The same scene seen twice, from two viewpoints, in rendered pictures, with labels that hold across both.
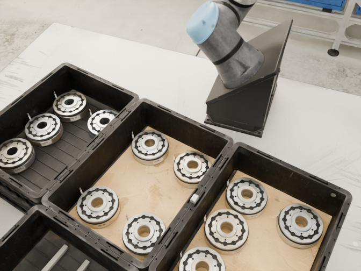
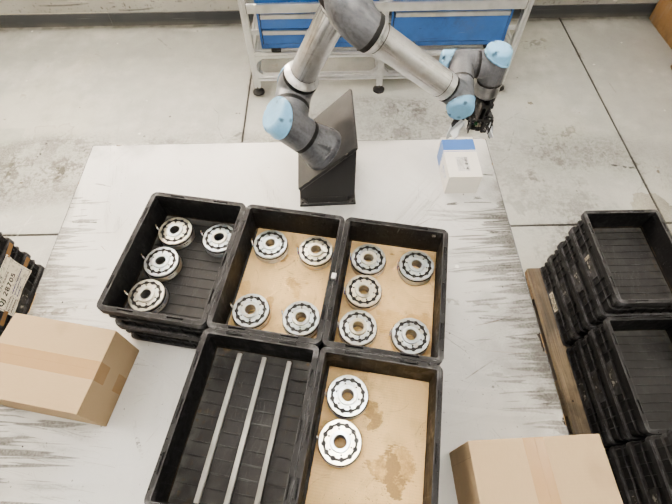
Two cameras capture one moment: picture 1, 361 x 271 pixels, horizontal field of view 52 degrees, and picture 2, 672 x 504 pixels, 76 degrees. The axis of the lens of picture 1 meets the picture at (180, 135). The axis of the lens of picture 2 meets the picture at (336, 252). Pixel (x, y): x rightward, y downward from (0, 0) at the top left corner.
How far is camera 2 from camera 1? 36 cm
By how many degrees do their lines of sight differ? 16
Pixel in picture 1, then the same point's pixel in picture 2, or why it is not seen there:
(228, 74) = (314, 158)
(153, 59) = (223, 157)
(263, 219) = (387, 272)
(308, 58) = (357, 102)
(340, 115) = (413, 162)
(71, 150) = (198, 273)
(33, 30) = (36, 151)
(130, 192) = (271, 290)
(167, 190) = (302, 278)
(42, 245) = (218, 362)
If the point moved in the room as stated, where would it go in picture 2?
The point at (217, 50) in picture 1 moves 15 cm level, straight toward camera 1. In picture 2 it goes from (299, 141) to (312, 176)
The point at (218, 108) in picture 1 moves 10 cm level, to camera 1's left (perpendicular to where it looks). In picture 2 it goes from (311, 190) to (284, 199)
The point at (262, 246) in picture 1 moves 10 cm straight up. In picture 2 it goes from (394, 293) to (398, 277)
